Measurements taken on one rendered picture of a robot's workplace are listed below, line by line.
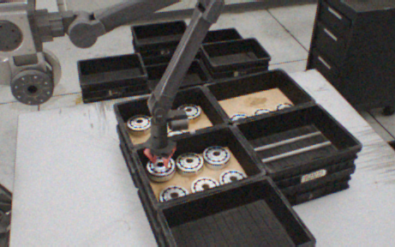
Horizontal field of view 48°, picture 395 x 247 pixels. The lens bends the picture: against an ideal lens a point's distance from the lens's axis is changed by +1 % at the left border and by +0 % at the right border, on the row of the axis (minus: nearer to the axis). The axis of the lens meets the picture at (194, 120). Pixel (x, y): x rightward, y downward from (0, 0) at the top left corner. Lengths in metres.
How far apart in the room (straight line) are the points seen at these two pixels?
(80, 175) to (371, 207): 1.15
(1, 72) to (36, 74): 0.18
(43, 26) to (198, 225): 0.77
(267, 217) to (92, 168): 0.78
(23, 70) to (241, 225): 0.90
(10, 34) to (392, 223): 1.42
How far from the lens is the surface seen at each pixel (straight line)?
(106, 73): 2.92
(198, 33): 1.35
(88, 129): 2.11
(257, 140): 1.81
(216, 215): 1.52
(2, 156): 3.22
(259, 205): 1.56
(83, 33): 1.26
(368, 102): 3.33
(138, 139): 1.81
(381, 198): 1.89
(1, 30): 1.28
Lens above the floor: 1.98
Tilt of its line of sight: 38 degrees down
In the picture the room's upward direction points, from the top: straight up
